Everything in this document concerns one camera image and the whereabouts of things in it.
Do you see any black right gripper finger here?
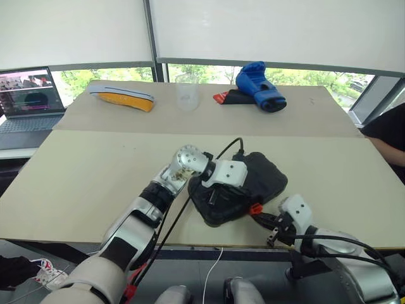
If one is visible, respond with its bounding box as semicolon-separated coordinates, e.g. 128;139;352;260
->
256;218;280;232
252;212;280;223

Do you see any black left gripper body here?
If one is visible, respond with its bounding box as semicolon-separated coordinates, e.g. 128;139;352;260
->
205;184;254;207

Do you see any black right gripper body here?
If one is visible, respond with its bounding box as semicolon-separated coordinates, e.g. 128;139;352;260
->
266;213;299;248

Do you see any black plastic tool case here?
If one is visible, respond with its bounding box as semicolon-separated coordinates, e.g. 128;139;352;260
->
187;151;289;227

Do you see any grey rounded robot knee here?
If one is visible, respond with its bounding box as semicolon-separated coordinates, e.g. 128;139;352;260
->
223;276;265;304
154;284;192;304

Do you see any black red flat packet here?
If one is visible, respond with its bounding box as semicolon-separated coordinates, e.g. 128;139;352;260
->
212;89;258;106

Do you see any clear plastic cup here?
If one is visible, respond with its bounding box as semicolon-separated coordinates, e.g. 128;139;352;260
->
174;73;201;112

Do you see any blue boxing glove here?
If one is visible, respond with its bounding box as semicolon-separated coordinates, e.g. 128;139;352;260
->
235;61;289;113

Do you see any person in black shirt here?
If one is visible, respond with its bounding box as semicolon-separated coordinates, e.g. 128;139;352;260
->
360;102;405;185

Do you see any grey and yellow pouch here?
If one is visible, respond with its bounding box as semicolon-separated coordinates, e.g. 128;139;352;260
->
88;83;156;113

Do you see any white roller blind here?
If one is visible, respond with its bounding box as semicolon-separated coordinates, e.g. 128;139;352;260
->
148;0;405;75
0;0;153;67

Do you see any open grey laptop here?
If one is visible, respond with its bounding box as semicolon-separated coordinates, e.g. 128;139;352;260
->
0;66;68;150

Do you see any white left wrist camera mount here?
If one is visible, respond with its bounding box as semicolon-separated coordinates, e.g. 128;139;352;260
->
201;159;249;189

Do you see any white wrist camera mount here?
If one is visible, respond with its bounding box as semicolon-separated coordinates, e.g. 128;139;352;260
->
278;193;314;236
201;159;249;189

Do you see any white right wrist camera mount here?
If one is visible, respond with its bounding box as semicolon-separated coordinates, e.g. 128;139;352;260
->
278;193;314;236

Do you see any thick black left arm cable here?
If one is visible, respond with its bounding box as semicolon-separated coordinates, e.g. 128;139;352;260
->
132;136;246;288

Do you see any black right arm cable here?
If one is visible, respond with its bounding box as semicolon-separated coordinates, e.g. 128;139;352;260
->
293;233;397;288

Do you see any thin white cable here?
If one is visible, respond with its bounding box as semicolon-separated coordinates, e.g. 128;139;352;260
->
201;246;224;304

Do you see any grey window post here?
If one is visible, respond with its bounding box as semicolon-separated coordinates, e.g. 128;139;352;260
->
142;0;169;84

